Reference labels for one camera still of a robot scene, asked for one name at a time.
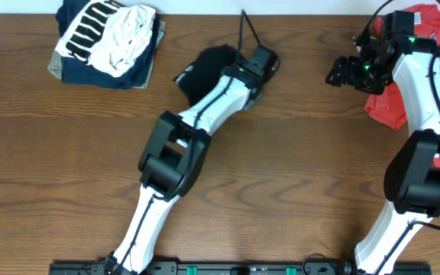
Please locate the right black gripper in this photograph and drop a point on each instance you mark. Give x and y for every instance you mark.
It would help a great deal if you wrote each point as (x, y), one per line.
(343, 71)

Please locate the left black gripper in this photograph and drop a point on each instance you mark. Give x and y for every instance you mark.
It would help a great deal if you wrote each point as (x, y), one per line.
(257, 98)

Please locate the black hydrogen t-shirt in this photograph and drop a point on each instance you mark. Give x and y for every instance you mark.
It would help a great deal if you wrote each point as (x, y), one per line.
(201, 76)

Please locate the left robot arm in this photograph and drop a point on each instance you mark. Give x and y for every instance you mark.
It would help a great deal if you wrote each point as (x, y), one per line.
(173, 158)

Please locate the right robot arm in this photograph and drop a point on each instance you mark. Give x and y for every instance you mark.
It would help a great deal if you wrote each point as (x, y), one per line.
(411, 182)

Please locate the navy folded garment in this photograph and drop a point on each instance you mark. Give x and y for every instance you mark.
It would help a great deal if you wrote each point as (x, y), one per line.
(106, 44)

